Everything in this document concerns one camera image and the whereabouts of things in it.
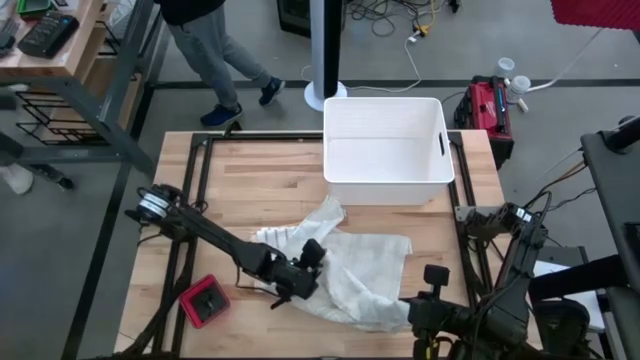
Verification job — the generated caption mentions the red acoustic panel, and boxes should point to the red acoustic panel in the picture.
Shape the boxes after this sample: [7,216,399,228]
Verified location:
[549,0,640,32]

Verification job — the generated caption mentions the tower fan with round base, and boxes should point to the tower fan with round base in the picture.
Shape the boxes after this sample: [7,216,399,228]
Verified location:
[303,0,349,112]

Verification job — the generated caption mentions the white plastic bottle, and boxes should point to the white plastic bottle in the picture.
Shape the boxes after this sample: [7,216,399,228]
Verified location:
[505,74,532,105]

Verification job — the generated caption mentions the red black square device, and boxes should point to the red black square device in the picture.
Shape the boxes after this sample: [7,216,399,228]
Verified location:
[178,273,232,330]

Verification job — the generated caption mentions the red black tool case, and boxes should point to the red black tool case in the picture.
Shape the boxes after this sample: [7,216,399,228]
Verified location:
[453,74,515,170]

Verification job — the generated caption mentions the tangled black floor cables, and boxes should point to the tangled black floor cables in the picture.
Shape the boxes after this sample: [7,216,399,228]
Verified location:
[347,0,461,39]

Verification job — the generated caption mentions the green tray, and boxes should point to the green tray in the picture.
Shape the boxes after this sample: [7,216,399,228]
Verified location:
[17,0,54,16]

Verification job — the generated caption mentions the thick white power cable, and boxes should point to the thick white power cable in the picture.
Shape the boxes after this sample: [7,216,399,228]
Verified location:
[517,27,604,114]

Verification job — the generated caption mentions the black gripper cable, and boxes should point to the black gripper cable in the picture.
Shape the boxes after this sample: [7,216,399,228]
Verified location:
[234,267,279,297]

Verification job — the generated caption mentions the person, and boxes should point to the person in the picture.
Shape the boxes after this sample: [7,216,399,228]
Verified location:
[0,130,35,196]
[154,0,287,128]

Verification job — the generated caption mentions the off-white towel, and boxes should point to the off-white towel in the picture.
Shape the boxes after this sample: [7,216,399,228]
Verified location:
[253,195,414,334]

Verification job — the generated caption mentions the black box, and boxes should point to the black box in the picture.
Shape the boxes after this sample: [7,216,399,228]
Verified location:
[277,0,314,39]

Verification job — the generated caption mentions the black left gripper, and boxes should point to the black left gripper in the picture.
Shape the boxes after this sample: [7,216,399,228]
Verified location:
[269,238,328,311]

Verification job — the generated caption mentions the white plastic cup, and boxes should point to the white plastic cup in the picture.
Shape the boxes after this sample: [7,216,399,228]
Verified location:
[494,57,516,80]

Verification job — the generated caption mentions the black backpack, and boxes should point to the black backpack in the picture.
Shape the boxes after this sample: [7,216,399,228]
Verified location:
[532,297,594,360]

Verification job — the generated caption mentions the black keypad device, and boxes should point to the black keypad device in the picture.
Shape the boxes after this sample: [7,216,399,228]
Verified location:
[17,12,80,60]

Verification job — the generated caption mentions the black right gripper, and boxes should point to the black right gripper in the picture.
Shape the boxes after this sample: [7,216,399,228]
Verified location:
[407,264,479,360]

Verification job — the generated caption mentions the wooden workbench with grey legs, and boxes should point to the wooden workbench with grey legs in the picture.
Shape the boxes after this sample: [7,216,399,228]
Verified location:
[0,0,174,194]

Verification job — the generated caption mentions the thin white floor cable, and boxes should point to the thin white floor cable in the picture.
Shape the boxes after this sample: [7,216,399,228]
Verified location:
[302,34,424,95]

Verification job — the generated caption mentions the white perforated plastic basket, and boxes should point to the white perforated plastic basket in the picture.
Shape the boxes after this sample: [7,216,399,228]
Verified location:
[323,96,456,207]

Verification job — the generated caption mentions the white paper sheet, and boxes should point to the white paper sheet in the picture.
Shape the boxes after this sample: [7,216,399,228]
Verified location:
[532,257,607,332]

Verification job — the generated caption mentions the black wire rack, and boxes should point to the black wire rack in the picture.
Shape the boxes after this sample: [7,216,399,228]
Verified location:
[14,34,139,147]

